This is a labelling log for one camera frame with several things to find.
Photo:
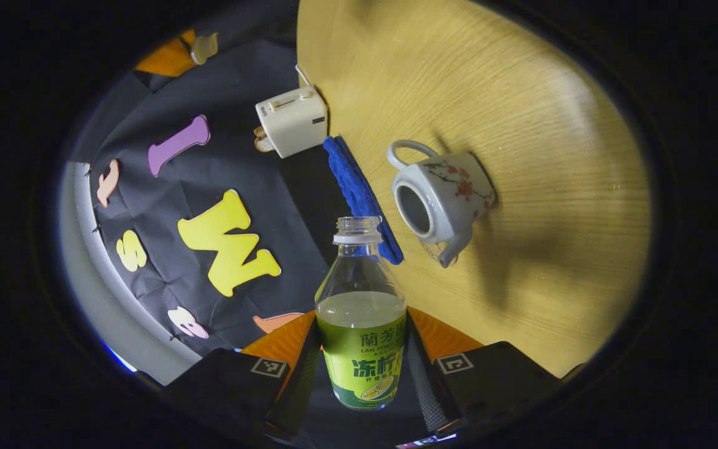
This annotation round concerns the white toaster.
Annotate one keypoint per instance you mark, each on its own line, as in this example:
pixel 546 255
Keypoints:
pixel 293 121

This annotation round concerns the blue towel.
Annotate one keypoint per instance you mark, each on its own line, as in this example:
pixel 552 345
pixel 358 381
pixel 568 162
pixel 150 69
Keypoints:
pixel 356 187

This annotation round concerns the black backdrop cloth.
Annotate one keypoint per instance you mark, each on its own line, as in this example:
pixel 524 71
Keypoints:
pixel 159 293

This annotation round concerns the green label water bottle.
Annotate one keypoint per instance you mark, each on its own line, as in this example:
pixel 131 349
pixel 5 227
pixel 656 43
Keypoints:
pixel 362 362

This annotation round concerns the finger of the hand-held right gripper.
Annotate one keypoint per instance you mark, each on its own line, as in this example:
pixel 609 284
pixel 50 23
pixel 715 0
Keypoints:
pixel 169 59

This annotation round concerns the bread slice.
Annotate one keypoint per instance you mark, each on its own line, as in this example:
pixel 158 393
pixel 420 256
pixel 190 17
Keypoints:
pixel 262 142

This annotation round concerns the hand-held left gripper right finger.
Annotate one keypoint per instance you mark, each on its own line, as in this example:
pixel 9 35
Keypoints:
pixel 427 393

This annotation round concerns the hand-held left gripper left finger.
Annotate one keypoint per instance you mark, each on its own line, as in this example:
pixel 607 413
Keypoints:
pixel 300 393

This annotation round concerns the white floral teacup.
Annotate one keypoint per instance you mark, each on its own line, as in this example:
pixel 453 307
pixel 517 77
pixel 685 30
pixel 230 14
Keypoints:
pixel 452 199

